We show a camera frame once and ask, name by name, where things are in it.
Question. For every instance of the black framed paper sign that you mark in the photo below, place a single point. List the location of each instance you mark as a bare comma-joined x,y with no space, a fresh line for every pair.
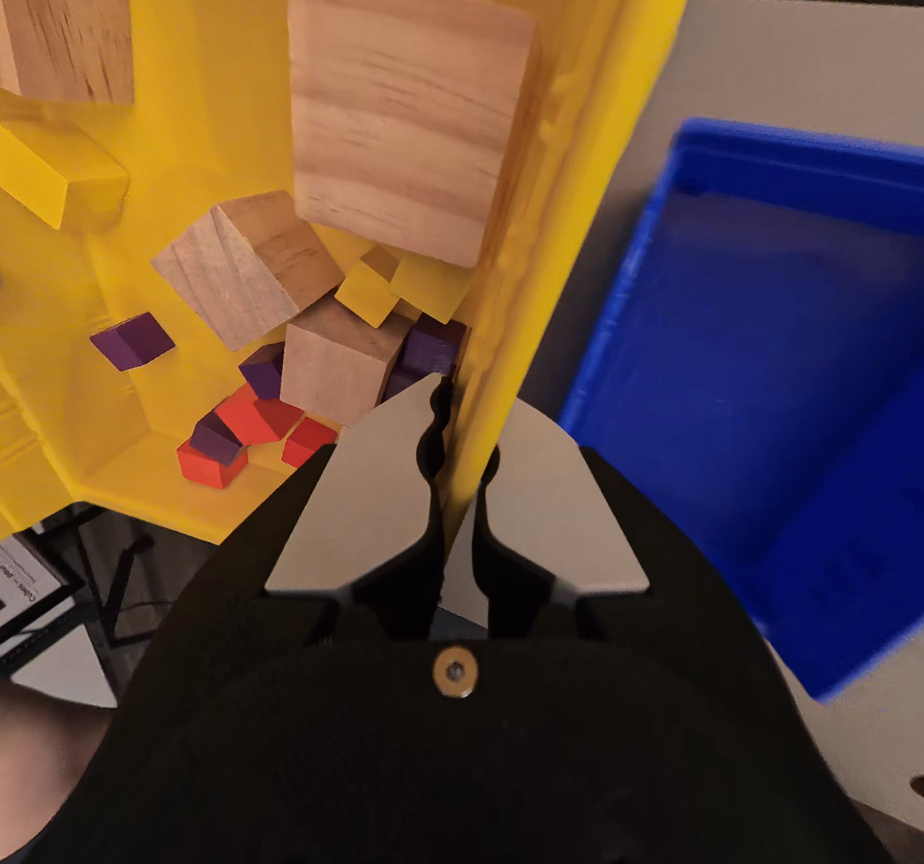
21,582

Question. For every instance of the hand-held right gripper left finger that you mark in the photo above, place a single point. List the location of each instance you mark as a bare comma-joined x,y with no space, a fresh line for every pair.
361,503

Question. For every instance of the yellow plastic box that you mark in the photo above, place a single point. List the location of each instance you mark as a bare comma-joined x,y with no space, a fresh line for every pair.
202,48

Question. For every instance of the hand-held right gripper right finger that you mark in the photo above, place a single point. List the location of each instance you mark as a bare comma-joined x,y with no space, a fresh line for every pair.
563,510

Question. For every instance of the black metal stand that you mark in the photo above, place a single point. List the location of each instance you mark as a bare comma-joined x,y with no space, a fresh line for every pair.
131,553

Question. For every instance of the blue plastic box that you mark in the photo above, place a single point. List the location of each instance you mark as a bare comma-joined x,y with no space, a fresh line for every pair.
758,373

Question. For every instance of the person's leg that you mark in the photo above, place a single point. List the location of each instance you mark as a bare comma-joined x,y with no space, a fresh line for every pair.
43,770

